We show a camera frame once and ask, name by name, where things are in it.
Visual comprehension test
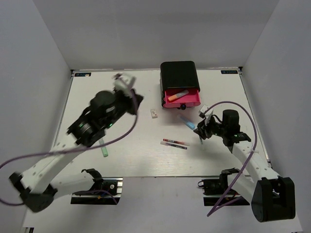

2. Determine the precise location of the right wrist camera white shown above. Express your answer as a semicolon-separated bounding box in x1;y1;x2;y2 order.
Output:
199;105;213;125

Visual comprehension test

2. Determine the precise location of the orange highlighter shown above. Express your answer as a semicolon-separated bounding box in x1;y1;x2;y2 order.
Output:
168;90;189;102

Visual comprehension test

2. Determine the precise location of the left corner logo sticker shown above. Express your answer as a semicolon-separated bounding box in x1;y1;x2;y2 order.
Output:
74;72;91;77

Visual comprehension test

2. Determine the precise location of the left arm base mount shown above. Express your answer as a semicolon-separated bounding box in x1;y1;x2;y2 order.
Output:
70;178;123;205

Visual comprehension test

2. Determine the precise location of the red pen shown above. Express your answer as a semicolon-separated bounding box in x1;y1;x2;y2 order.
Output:
163;138;190;146

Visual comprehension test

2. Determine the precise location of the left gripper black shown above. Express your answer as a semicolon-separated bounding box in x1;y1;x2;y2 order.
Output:
104;89;145;130

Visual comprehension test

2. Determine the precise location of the black drawer cabinet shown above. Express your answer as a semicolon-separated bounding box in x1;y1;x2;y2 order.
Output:
160;61;200;97

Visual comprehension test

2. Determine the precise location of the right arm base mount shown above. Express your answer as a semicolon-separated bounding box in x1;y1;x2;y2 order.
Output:
197;178;250;207

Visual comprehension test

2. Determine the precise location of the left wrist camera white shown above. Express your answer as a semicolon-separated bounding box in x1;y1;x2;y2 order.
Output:
113;73;136;93

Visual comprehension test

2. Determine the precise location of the purple pen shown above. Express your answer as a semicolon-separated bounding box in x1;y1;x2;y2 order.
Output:
160;141;188;150

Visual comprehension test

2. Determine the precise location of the green highlighter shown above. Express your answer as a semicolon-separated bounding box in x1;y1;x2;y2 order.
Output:
99;138;108;157

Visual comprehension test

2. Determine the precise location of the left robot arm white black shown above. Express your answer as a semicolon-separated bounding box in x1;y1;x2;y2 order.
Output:
9;88;144;213

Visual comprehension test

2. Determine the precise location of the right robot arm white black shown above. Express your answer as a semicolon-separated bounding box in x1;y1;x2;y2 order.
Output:
194;105;296;222

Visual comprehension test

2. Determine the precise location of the corner logo sticker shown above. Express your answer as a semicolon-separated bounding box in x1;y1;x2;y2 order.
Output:
221;70;238;74
74;72;91;77

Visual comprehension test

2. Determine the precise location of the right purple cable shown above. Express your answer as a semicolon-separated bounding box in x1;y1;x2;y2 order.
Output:
206;101;258;217

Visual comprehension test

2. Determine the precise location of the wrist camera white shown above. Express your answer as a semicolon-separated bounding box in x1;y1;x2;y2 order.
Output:
199;105;213;125
113;73;136;93

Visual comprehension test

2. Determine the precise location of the right corner logo sticker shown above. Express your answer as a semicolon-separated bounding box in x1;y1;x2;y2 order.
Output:
221;70;238;74

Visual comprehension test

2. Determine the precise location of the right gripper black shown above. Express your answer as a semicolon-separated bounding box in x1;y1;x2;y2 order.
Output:
193;115;227;140

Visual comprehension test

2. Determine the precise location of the white staples box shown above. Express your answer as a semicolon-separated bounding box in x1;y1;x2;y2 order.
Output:
150;109;158;119

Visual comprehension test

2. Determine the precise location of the pink drawer with black knob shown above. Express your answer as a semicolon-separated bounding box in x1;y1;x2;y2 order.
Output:
161;88;201;110

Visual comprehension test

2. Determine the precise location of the blue highlighter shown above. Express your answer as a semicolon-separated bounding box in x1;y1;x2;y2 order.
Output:
177;115;196;131

